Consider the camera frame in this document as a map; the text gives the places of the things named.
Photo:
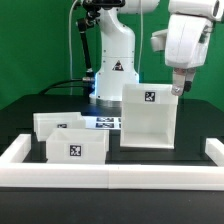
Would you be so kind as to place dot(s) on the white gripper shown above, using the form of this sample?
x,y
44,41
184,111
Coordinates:
x,y
186,47

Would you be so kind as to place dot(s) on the white drawer cabinet box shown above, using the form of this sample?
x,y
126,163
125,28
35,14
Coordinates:
x,y
148,116

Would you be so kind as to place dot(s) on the white front drawer tray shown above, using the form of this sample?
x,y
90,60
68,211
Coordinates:
x,y
77,146

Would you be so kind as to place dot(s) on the white drawer tray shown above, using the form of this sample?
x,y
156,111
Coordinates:
x,y
45,123
77,146

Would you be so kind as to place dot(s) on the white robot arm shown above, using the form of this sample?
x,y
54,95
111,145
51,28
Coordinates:
x,y
118,43

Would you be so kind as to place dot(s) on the white marker tag sheet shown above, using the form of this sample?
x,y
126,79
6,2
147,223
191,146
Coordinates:
x,y
103,122

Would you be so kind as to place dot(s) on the white U-shaped table fence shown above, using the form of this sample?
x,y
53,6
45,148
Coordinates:
x,y
15,172

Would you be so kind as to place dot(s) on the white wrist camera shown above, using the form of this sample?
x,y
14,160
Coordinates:
x,y
158,40

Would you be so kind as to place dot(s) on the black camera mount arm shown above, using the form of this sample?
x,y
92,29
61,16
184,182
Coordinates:
x,y
92,8

